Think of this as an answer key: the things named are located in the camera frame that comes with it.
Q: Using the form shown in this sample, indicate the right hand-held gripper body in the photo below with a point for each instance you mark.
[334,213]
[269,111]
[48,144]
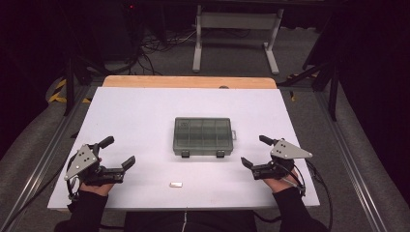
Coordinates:
[285,150]

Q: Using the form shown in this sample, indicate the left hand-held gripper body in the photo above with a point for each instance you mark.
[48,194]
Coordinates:
[84,161]

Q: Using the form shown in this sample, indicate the grey transparent compartment storage box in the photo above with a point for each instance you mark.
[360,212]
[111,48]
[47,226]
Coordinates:
[202,137]

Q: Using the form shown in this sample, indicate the person's left hand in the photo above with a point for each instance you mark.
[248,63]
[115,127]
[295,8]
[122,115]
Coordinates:
[96,189]

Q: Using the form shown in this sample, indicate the person's right hand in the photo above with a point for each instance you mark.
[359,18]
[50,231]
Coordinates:
[280,184]

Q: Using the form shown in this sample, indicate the yellow black hazard tape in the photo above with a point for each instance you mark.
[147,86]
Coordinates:
[58,96]

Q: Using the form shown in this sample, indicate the black tripod stand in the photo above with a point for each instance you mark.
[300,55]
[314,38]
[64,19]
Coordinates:
[333,90]
[69,80]

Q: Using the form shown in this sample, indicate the person's black clothed torso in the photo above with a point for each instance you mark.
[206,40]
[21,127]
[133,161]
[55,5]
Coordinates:
[190,222]

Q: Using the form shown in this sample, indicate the dark equipment with red light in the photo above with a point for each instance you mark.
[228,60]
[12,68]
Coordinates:
[122,29]

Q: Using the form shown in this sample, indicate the aluminium floor rail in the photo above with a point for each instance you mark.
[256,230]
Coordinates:
[48,151]
[351,161]

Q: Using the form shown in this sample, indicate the grey metal desk frame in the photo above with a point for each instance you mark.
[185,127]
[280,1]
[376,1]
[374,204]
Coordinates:
[237,20]

